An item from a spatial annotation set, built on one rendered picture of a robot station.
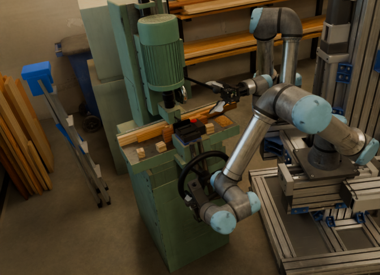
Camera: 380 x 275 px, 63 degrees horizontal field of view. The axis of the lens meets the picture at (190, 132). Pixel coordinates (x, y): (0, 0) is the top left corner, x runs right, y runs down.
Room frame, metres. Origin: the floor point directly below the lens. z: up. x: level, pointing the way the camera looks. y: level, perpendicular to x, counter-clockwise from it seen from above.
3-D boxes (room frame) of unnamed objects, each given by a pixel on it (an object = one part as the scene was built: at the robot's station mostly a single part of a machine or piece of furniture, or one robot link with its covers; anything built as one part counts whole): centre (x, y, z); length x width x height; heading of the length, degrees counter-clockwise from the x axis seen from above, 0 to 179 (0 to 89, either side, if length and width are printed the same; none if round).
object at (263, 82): (1.41, -0.37, 1.10); 0.11 x 0.08 x 0.09; 114
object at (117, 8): (1.67, 0.21, 1.16); 0.22 x 0.22 x 0.72; 24
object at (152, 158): (1.31, 0.03, 0.87); 0.61 x 0.30 x 0.06; 114
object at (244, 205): (0.79, -0.15, 0.94); 0.11 x 0.11 x 0.08; 23
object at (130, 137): (1.43, 0.09, 0.93); 0.60 x 0.02 x 0.05; 114
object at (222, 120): (1.43, -0.18, 0.91); 0.10 x 0.07 x 0.02; 24
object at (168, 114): (1.42, 0.09, 0.99); 0.14 x 0.07 x 0.09; 24
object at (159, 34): (1.40, 0.09, 1.32); 0.18 x 0.18 x 0.31
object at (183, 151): (1.23, 0.00, 0.92); 0.15 x 0.13 x 0.09; 114
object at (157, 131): (1.44, 0.00, 0.92); 0.60 x 0.02 x 0.04; 114
